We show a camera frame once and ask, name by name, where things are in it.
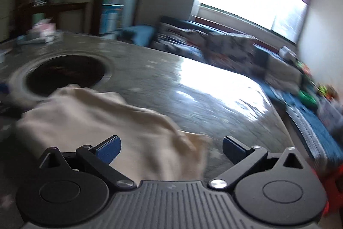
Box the grey plain cushion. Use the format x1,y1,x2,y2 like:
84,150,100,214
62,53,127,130
265,55,302,95

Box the red plastic stool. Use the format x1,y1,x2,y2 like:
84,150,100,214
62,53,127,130
301,165,342,222

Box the blue sofa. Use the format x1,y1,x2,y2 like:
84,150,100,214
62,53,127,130
118,16,342,168

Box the round black table burner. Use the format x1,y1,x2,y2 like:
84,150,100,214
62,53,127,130
8,50,114,103

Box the cream beige garment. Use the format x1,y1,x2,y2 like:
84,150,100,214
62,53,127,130
16,86,211,183

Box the right butterfly print pillow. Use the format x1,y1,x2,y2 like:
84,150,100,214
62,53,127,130
205,33,256,74

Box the black white plush toy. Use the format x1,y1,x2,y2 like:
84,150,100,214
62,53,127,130
278,45,296,62

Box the colourful plush toys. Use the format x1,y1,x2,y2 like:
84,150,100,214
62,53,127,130
317,84,338,100

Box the butterfly print pillow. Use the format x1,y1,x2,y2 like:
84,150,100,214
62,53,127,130
205,33,256,74
150,23,208,62

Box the pink tissue box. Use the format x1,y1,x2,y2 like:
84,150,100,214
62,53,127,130
29,19,56,39

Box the grey quilted star table cover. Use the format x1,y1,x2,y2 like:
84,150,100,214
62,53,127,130
1,34,291,228

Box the blue white cabinet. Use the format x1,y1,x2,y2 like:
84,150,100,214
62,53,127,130
99,3,124,34

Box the clear plastic storage box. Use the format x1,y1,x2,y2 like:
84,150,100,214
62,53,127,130
317,98,342,135

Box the green round bowl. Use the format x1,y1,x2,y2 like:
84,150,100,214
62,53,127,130
298,91,317,107

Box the left butterfly print pillow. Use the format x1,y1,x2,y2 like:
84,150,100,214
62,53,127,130
150,23,208,62

